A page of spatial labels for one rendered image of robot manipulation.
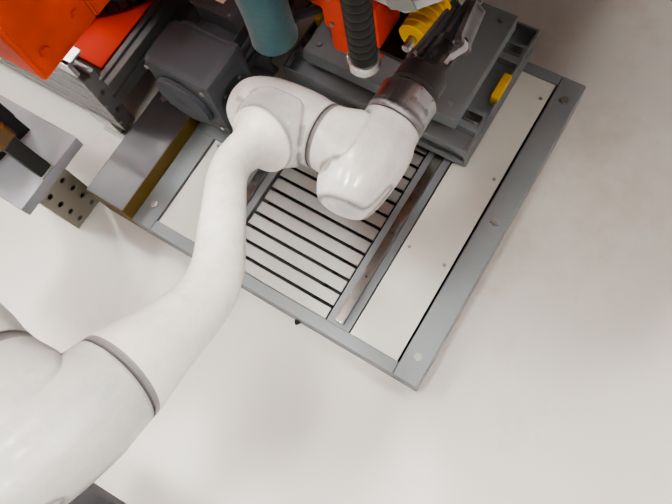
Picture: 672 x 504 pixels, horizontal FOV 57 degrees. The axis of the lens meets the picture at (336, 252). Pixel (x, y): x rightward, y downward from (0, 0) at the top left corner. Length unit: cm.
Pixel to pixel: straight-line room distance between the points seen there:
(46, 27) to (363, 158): 65
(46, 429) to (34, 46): 82
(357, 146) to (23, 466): 55
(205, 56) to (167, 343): 83
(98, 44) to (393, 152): 96
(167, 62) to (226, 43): 13
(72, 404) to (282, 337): 98
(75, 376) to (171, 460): 98
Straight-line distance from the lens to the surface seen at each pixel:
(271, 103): 90
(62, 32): 128
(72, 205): 171
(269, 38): 117
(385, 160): 86
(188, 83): 134
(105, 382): 58
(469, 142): 147
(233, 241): 72
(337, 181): 85
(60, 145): 131
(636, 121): 174
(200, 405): 153
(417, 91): 91
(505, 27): 154
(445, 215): 147
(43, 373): 58
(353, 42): 79
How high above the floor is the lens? 145
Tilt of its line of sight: 71 degrees down
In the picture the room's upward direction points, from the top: 22 degrees counter-clockwise
